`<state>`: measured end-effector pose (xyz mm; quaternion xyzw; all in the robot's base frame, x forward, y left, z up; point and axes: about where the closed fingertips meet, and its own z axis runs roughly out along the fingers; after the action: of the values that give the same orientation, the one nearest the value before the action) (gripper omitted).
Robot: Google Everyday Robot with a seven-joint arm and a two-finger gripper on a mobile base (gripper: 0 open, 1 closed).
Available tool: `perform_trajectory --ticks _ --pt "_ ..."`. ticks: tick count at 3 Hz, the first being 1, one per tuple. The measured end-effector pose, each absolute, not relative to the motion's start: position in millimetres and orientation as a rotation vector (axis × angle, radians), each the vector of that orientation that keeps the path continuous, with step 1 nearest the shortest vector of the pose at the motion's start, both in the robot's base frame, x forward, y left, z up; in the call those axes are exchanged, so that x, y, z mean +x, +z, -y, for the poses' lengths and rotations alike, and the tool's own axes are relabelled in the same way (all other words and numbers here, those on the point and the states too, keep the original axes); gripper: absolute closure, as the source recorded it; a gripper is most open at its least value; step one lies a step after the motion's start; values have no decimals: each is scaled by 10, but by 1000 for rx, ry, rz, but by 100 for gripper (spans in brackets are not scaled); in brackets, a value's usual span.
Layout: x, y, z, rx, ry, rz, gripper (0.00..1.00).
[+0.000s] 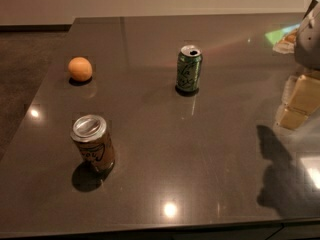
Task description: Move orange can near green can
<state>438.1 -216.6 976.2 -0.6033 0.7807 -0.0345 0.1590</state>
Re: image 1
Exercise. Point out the orange fruit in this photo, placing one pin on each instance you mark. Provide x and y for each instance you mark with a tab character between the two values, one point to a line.
80	69

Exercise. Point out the green soda can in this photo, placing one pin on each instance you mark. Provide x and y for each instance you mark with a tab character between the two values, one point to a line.
189	65

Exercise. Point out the orange soda can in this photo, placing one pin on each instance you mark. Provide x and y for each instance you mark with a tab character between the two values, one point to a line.
91	135

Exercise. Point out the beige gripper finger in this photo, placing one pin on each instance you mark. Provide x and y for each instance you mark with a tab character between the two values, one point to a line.
305	97
289	119

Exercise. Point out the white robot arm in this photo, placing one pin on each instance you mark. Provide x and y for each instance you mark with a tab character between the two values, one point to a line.
304	43

